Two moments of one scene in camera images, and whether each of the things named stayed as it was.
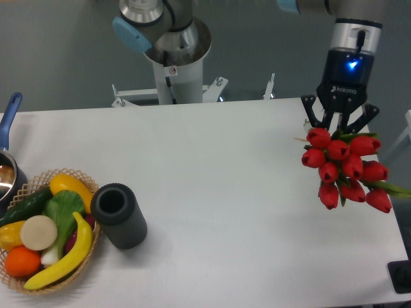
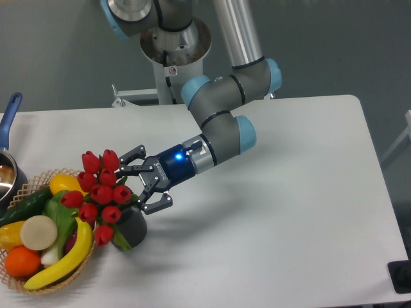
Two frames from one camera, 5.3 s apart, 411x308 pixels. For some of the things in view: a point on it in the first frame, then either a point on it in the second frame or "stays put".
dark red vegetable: x=71 y=240 stays put
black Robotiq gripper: x=343 y=86 to x=173 y=166
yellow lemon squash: x=60 y=182 stays put
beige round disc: x=38 y=232 stays put
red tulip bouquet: x=344 y=174 to x=101 y=194
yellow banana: x=70 y=263 stays put
